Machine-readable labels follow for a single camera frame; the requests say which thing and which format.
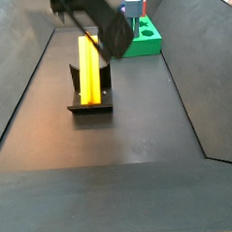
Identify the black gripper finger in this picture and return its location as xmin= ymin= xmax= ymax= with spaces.
xmin=50 ymin=0 xmax=134 ymax=60

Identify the yellow star prism block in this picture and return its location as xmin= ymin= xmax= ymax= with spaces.
xmin=79 ymin=35 xmax=102 ymax=106

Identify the purple cylinder block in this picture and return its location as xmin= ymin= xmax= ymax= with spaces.
xmin=119 ymin=5 xmax=125 ymax=13

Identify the light blue pentagon block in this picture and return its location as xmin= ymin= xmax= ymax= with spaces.
xmin=124 ymin=0 xmax=144 ymax=38

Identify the green shape sorter base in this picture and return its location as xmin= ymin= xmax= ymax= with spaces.
xmin=124 ymin=16 xmax=162 ymax=58

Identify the red rounded block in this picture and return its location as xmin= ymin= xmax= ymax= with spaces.
xmin=141 ymin=0 xmax=147 ymax=17

